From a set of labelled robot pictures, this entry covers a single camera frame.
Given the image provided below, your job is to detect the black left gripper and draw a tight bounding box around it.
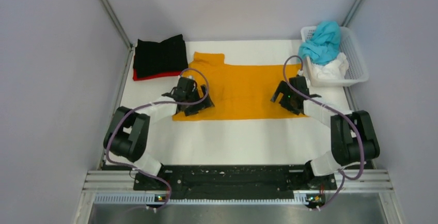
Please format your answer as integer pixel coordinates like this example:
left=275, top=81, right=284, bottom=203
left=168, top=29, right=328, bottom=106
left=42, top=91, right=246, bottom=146
left=184, top=85, right=214, bottom=117

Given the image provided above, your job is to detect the yellow t shirt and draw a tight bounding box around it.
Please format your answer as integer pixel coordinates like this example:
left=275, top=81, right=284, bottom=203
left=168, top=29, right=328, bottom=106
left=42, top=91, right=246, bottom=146
left=173, top=52, right=300, bottom=121

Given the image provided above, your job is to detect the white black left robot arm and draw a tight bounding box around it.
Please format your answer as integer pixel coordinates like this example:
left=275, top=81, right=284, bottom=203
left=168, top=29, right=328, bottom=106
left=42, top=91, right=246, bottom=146
left=103, top=76, right=214, bottom=191

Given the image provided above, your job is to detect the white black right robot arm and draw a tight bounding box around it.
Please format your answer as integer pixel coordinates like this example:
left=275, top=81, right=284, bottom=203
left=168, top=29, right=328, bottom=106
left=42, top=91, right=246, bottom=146
left=271, top=76, right=380, bottom=189

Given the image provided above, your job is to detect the folded red t shirt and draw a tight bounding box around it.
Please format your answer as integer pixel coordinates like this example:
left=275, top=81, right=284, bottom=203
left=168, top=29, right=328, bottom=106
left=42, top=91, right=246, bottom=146
left=133, top=69, right=182, bottom=81

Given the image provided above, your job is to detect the white t shirt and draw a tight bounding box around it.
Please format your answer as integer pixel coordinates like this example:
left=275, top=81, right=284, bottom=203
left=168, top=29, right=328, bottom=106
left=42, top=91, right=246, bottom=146
left=312, top=52, right=349, bottom=80

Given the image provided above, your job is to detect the turquoise t shirt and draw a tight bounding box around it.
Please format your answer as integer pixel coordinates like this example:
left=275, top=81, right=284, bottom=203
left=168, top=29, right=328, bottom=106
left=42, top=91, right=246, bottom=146
left=298, top=21, right=341, bottom=66

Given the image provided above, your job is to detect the folded black t shirt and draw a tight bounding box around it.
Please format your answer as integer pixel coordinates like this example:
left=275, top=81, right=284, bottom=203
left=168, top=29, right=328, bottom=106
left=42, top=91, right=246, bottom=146
left=133, top=34, right=188, bottom=76

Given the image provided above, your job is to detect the white plastic basket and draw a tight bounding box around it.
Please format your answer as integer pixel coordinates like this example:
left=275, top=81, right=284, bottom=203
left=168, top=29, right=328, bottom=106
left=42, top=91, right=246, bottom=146
left=303, top=26, right=369, bottom=87

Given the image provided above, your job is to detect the grey metal frame rail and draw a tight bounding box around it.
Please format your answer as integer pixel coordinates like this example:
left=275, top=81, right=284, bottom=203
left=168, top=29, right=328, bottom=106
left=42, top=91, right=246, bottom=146
left=343, top=86, right=376, bottom=169

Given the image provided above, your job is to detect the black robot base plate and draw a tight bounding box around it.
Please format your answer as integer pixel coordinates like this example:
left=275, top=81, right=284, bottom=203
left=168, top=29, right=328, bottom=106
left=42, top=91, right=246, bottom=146
left=133, top=165, right=337, bottom=200

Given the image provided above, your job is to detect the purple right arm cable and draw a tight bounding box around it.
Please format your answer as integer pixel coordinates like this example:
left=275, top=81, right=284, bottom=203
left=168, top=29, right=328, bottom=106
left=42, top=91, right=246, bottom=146
left=283, top=55, right=366, bottom=212

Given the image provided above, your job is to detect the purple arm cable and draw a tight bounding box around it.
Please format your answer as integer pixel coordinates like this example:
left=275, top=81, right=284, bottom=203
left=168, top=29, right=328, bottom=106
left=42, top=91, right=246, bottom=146
left=105, top=68, right=210, bottom=213
left=283, top=55, right=366, bottom=212

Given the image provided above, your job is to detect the white slotted cable duct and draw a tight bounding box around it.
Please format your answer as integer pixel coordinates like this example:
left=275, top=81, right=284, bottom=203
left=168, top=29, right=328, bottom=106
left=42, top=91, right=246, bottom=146
left=94, top=191, right=326, bottom=206

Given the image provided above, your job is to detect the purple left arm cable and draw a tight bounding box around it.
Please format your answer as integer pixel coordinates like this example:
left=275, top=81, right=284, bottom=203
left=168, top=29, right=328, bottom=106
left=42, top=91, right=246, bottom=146
left=105, top=68, right=210, bottom=213

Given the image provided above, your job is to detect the right corner metal post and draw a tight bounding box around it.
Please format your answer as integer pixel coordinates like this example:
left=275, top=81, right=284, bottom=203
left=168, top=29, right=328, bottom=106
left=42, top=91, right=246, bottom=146
left=342, top=0, right=379, bottom=27

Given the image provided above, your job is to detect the corner metal post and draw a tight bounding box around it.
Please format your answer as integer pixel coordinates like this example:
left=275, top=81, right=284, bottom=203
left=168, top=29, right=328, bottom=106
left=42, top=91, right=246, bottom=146
left=342, top=0, right=379, bottom=27
left=99, top=0, right=132, bottom=49

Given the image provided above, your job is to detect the left corner metal post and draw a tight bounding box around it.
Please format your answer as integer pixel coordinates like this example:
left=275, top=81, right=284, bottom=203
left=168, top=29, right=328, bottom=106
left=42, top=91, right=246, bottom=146
left=99, top=0, right=132, bottom=49

